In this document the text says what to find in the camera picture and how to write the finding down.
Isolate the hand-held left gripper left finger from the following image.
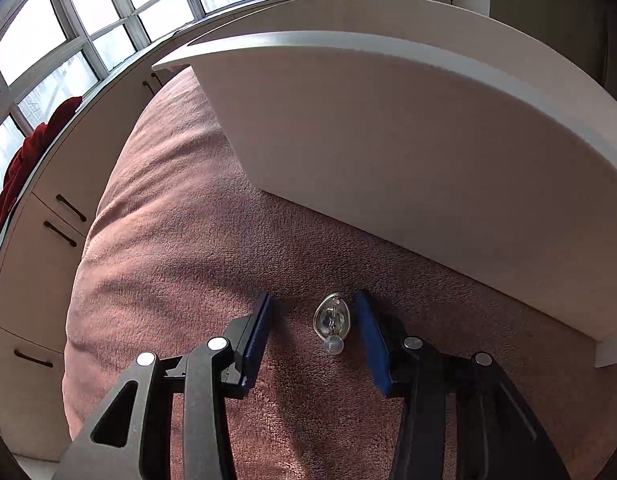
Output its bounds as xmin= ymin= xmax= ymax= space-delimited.
xmin=52 ymin=290 xmax=274 ymax=480

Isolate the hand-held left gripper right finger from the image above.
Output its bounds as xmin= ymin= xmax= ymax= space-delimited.
xmin=353 ymin=289 xmax=571 ymax=480

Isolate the pink fleece blanket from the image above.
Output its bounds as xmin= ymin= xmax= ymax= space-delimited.
xmin=62 ymin=66 xmax=596 ymax=480

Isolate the white headboard panel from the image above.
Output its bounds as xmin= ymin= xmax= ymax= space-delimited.
xmin=151 ymin=0 xmax=617 ymax=370

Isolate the white low cabinet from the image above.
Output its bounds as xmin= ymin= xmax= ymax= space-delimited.
xmin=0 ymin=8 xmax=269 ymax=461

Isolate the red cloth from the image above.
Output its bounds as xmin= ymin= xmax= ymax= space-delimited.
xmin=0 ymin=96 xmax=84 ymax=227

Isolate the grid pane window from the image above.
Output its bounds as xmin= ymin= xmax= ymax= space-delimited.
xmin=0 ymin=0 xmax=262 ymax=241

